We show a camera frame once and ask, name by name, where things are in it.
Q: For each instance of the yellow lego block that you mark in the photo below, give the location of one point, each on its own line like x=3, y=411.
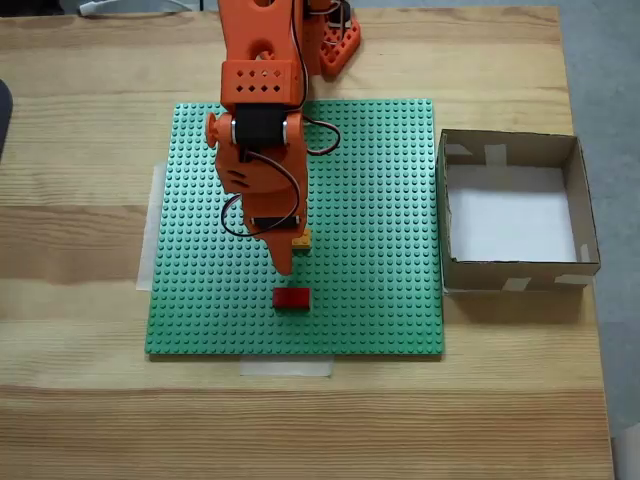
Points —
x=302, y=242

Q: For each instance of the red lego block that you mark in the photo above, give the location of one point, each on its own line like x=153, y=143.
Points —
x=291, y=299

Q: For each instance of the green lego baseplate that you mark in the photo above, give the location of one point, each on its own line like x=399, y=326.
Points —
x=375, y=225

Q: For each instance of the open cardboard box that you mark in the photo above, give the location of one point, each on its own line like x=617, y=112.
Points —
x=475, y=282

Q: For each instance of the wide masking tape strip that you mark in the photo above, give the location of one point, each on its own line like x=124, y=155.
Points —
x=147, y=260

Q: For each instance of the black rounded device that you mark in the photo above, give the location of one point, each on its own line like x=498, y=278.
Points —
x=4, y=115

